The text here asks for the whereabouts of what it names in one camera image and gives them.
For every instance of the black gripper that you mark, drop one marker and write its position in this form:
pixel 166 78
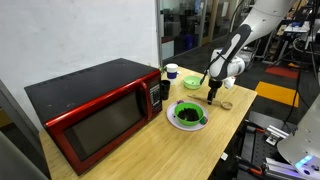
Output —
pixel 215 85

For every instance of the wooden spoon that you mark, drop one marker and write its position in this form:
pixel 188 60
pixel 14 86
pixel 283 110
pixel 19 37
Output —
pixel 200 98

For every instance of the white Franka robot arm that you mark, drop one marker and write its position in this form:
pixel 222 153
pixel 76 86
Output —
pixel 263 15

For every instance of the dark beans pile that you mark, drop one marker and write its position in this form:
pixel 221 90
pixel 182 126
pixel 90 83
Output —
pixel 188 114

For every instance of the purple toy eggplant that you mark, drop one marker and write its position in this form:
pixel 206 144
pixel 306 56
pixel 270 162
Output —
pixel 180 101

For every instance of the pale purple plate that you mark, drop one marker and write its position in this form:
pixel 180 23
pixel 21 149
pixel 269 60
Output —
pixel 173 120

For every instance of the white cup with blue band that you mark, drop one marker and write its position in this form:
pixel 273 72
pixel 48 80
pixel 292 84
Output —
pixel 172 74

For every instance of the black cup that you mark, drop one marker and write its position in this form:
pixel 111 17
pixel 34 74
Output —
pixel 165 90

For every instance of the black perforated breadboard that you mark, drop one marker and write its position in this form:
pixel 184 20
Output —
pixel 258 153

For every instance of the red and black microwave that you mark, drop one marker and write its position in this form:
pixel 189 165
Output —
pixel 93 110

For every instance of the silver metal bracket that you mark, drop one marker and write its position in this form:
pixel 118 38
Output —
pixel 276 134

